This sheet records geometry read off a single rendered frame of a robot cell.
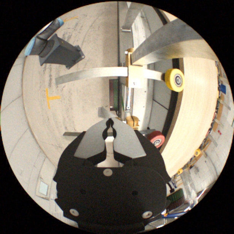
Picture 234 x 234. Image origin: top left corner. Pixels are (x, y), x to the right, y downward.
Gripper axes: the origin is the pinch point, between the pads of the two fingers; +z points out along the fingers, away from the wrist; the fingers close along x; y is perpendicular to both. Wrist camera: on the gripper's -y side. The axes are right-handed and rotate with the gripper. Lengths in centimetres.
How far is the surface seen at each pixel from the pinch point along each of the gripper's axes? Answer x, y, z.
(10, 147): -260, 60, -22
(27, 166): -266, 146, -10
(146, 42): 5.8, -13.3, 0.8
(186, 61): 27.2, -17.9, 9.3
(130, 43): 9.5, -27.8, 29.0
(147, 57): 6.6, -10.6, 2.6
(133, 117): 7.8, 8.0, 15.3
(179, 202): 12.2, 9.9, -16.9
